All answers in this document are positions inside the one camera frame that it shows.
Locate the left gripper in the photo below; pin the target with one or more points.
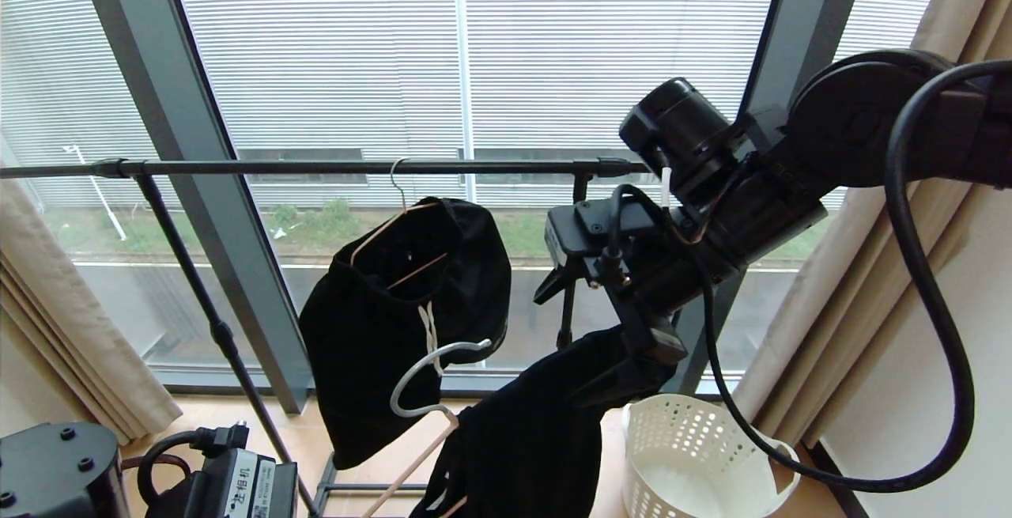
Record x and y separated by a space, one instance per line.
245 494

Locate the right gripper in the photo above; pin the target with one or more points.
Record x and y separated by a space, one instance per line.
680 281

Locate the black garment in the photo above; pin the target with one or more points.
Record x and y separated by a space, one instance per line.
522 439

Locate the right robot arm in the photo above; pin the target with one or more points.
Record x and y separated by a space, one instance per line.
854 122

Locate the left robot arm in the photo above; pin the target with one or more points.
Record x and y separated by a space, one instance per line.
55 470

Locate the white laundry basket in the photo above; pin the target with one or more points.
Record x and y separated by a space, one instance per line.
696 486

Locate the black clothes rack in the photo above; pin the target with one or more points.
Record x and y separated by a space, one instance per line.
277 168

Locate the beige curtain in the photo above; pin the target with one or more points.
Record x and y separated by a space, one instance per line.
71 360
838 289

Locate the window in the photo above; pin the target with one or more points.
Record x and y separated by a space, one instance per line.
190 146

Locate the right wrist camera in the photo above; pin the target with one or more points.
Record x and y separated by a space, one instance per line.
585 229

